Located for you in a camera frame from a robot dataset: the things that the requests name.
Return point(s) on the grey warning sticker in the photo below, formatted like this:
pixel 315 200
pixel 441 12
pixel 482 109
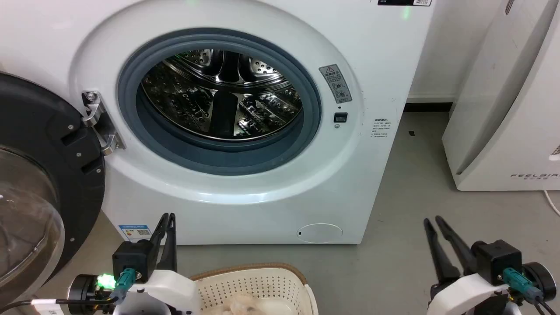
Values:
pixel 335 83

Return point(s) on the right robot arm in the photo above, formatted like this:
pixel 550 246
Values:
pixel 541 280

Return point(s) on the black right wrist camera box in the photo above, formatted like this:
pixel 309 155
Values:
pixel 498 260

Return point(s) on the stainless steel washing machine drum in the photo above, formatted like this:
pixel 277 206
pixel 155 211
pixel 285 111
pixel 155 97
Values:
pixel 183 96

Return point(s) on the white front-load washing machine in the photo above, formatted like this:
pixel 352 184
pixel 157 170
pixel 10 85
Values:
pixel 350 175

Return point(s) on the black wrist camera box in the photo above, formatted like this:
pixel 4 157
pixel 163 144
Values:
pixel 131 258
pixel 498 260

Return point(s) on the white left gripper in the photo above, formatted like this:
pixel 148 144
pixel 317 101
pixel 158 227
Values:
pixel 168 288

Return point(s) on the black door latch socket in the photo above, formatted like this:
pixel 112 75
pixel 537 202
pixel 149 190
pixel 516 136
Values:
pixel 341 117

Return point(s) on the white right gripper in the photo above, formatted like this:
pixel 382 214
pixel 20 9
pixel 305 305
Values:
pixel 468 293

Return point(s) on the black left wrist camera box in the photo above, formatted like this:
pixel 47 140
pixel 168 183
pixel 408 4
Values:
pixel 131 258

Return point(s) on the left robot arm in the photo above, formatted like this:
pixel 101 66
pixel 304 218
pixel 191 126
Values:
pixel 85 291

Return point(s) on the white air purifier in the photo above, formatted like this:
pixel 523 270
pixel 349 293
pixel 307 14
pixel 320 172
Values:
pixel 503 131

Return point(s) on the black label with QR code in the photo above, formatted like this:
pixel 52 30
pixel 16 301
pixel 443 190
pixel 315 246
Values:
pixel 402 2

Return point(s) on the black washer door with glass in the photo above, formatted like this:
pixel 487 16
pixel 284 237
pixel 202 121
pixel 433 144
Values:
pixel 43 122

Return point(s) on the blue energy label sticker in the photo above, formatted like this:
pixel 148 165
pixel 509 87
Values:
pixel 134 232

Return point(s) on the grey rubber door gasket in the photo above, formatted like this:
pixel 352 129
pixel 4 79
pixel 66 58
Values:
pixel 227 159

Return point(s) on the metal door hinge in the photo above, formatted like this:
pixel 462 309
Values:
pixel 101 127

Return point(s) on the cream perforated laundry basket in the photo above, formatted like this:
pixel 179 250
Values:
pixel 271 284

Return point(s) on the oval filter cover flap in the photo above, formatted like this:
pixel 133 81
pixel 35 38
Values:
pixel 320 233

